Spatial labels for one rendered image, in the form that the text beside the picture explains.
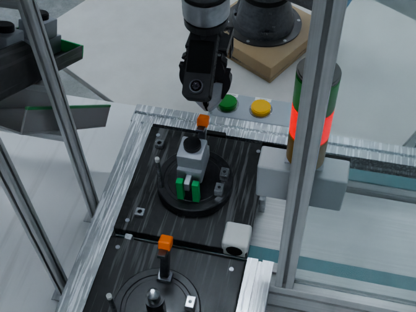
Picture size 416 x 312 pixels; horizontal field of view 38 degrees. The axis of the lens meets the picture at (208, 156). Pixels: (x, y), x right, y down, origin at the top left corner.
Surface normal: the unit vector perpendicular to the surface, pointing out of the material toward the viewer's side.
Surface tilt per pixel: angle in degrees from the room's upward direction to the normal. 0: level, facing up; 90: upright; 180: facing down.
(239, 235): 0
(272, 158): 0
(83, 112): 90
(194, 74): 31
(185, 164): 90
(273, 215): 0
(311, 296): 90
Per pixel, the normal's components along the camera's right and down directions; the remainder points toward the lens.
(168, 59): -0.03, -0.61
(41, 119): 0.92, 0.29
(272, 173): -0.22, 0.78
